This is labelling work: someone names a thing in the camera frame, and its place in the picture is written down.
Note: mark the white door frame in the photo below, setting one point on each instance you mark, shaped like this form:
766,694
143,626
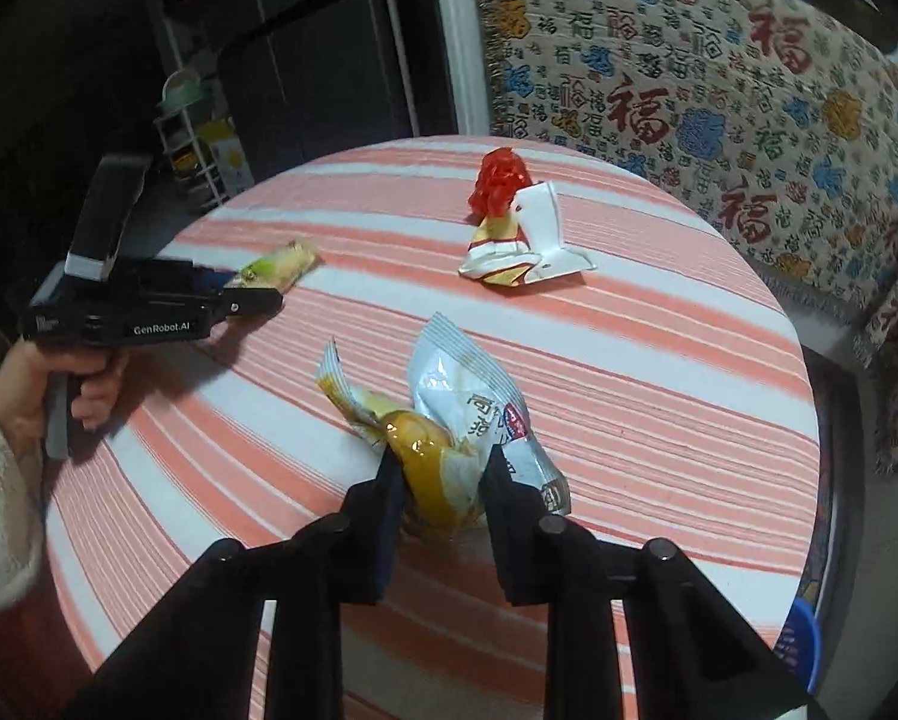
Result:
467,74

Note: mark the white red-yellow wrapper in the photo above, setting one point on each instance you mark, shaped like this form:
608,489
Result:
524,246

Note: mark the striped pink white tablecloth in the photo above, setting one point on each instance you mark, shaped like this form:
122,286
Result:
667,386

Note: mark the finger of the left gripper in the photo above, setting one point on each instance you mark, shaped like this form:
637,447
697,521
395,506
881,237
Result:
237,302
204,279

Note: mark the dark metal wok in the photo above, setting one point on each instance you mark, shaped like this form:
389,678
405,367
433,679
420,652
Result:
862,18

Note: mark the white storage rack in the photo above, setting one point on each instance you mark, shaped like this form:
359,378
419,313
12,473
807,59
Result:
208,162

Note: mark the red plastic bag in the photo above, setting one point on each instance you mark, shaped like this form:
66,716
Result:
502,175

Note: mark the patterned fu character blanket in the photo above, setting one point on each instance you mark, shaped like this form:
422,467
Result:
775,123

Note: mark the silver yellow snack wrapper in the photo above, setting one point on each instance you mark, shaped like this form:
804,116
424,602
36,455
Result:
463,405

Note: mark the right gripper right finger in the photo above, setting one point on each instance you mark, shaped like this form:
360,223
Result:
615,612

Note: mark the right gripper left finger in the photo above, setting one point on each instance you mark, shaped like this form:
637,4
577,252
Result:
193,655

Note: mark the green yellow snack wrapper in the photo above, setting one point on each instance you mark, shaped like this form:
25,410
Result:
280,269

